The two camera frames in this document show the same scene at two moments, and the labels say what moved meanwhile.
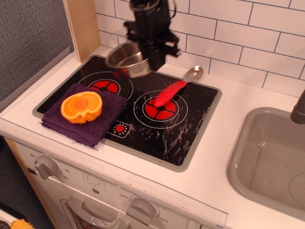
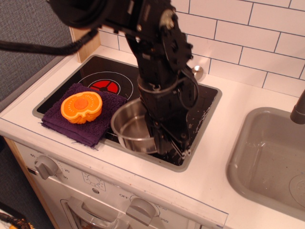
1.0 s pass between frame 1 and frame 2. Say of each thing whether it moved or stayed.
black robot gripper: moved
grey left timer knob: stayed
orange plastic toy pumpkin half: stayed
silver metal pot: moved
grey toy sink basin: stayed
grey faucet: stayed
